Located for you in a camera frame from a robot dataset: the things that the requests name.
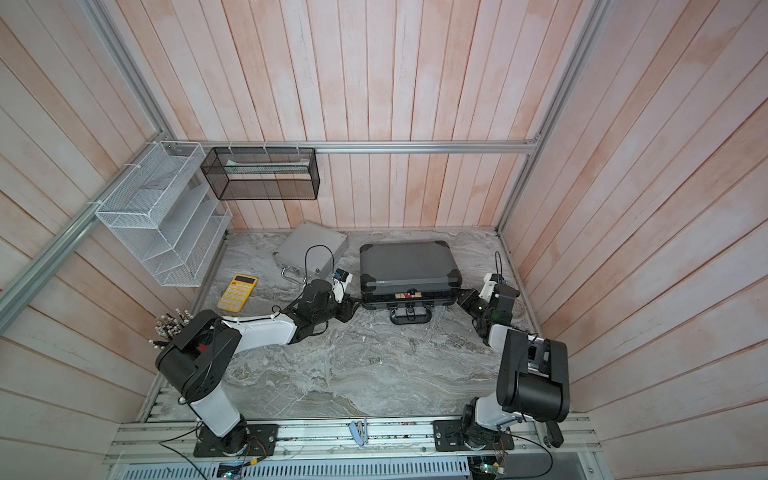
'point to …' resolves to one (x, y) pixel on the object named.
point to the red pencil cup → (168, 326)
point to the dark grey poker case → (408, 278)
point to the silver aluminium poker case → (311, 252)
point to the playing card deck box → (403, 296)
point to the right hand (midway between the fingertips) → (457, 287)
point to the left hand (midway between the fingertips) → (355, 302)
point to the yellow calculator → (237, 293)
